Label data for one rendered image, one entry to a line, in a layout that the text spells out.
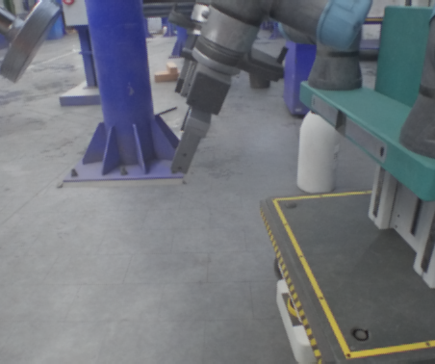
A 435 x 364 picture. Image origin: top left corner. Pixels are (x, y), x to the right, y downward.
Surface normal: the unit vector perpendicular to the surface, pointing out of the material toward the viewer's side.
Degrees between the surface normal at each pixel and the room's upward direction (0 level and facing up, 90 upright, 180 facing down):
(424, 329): 0
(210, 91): 97
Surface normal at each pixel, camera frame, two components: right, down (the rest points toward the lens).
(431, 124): -0.82, -0.02
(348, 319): -0.04, -0.90
